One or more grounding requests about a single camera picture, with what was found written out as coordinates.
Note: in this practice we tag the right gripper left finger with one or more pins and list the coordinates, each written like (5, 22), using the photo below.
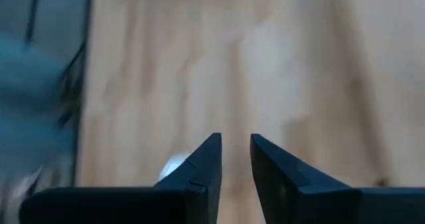
(186, 204)

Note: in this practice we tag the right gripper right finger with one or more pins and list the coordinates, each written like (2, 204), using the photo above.
(299, 204)

